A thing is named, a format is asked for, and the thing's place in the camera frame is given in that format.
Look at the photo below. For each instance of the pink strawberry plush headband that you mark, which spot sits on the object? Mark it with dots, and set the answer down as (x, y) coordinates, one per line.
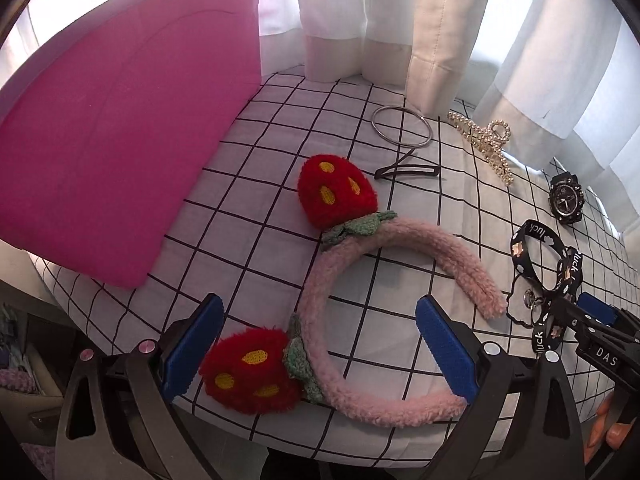
(345, 395)

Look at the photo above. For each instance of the black wrist watch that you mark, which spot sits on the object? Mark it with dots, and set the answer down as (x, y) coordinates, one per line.
(565, 200)

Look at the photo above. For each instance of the cream curtain panel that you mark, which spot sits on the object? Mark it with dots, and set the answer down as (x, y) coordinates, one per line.
(445, 30)

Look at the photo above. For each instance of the silver metal bangle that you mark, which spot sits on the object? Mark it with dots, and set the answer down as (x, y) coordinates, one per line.
(376, 125)

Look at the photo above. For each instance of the white curtain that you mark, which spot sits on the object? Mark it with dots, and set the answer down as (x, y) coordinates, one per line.
(550, 35)

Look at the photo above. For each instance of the pearl hair claw clip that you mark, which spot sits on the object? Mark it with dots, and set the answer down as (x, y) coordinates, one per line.
(487, 140)

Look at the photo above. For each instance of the black checked white tablecloth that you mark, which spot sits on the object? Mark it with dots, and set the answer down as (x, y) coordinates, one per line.
(260, 200)

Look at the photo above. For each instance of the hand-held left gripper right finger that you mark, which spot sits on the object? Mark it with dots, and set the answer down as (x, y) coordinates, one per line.
(445, 350)

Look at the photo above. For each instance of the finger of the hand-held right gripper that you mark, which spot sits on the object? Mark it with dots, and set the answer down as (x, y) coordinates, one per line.
(595, 308)
(575, 319)

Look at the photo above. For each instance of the person's right hand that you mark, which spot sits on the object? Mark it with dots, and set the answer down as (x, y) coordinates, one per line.
(617, 432)

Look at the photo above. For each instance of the black snap hair clip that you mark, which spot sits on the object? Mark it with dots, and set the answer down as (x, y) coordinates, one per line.
(430, 172)

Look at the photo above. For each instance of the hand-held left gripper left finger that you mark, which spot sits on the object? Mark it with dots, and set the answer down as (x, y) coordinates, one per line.
(192, 345)

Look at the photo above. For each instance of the pink plastic bin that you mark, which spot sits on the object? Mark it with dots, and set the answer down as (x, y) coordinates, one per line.
(115, 125)

